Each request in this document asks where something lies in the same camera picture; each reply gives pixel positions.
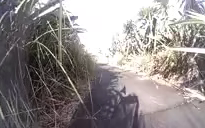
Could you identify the tall cane grass stand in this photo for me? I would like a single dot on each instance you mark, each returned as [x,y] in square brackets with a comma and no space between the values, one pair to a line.
[40,66]
[176,43]

